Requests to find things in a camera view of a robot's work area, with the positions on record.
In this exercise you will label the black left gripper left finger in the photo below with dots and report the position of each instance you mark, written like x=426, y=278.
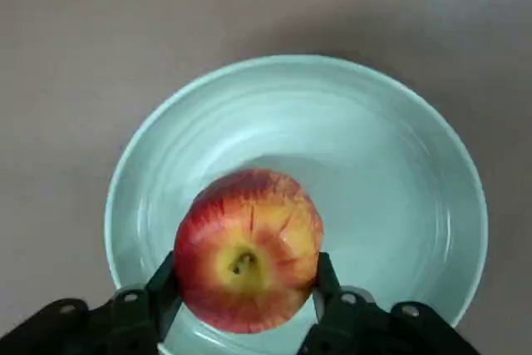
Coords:
x=124, y=321

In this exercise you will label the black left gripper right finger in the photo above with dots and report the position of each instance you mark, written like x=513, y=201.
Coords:
x=353, y=321

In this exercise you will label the red yellow apple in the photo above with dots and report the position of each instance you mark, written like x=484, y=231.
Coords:
x=249, y=247

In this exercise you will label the green round plate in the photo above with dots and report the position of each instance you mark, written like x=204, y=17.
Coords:
x=332, y=130

